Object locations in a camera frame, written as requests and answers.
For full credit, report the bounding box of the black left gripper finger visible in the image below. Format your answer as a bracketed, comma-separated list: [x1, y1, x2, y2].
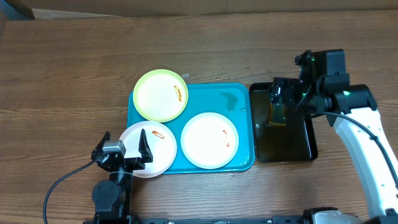
[138, 129, 153, 163]
[91, 131, 111, 156]

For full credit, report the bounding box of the pink-white plate with stain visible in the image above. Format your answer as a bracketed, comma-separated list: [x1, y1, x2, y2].
[119, 121, 177, 178]

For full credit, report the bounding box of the yellow-green plate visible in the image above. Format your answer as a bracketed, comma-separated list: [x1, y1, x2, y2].
[132, 69, 189, 123]

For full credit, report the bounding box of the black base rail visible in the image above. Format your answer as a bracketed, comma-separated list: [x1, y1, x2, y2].
[83, 214, 361, 224]

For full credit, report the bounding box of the black water basin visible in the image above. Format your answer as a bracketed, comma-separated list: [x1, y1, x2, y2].
[249, 83, 318, 162]

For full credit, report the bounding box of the cardboard board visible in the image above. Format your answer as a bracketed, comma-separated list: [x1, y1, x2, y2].
[24, 0, 397, 17]

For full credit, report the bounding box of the yellow green sponge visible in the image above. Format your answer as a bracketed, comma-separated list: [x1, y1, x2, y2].
[269, 103, 286, 126]

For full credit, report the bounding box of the white plate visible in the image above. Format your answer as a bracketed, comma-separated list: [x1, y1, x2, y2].
[180, 112, 239, 170]

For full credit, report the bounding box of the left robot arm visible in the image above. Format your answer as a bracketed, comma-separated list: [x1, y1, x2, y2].
[91, 130, 153, 223]

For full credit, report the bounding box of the teal plastic tray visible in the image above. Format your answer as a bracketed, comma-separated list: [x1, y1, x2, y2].
[126, 82, 256, 175]

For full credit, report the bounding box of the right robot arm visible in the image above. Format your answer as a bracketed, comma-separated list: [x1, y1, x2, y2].
[269, 49, 397, 223]

